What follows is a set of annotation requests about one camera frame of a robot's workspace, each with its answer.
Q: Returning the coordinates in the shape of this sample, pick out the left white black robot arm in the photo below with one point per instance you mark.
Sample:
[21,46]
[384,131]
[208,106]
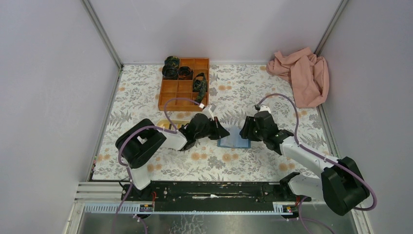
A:
[142,141]

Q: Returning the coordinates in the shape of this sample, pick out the dark rolled belt top-left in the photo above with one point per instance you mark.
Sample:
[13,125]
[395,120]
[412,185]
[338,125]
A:
[170,72]

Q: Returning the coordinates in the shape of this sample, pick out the beige oval tray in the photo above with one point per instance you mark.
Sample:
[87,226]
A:
[164,123]

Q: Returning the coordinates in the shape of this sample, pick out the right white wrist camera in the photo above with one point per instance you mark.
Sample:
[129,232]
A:
[262,108]

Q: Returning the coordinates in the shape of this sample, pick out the floral patterned table mat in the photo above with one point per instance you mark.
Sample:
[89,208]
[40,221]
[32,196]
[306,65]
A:
[234,89]

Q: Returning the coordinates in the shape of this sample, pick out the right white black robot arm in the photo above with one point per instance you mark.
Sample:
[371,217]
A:
[337,182]

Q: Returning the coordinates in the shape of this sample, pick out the dark rolled belt middle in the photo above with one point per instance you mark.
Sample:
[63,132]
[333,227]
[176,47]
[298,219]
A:
[185,73]

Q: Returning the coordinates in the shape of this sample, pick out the pink crumpled cloth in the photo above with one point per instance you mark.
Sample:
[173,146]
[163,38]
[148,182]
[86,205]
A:
[307,74]

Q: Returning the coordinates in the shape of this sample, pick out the dark rolled belt outside box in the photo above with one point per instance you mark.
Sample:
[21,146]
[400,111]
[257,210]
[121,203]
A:
[172,61]

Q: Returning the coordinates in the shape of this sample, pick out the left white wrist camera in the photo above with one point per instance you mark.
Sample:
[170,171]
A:
[207,112]

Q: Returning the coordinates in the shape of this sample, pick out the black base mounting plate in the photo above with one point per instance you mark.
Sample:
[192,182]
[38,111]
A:
[207,196]

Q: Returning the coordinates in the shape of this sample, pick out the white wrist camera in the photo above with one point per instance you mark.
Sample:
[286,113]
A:
[207,112]
[262,108]

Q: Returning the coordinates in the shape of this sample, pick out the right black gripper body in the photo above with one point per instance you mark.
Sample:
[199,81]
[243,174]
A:
[258,135]

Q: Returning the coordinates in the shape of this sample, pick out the orange compartment organizer box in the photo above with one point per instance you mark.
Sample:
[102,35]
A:
[177,95]

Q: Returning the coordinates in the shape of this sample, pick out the blue leather card holder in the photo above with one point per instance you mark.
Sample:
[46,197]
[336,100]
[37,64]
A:
[234,140]

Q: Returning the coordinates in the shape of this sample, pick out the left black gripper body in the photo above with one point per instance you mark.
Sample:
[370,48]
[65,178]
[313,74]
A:
[205,133]

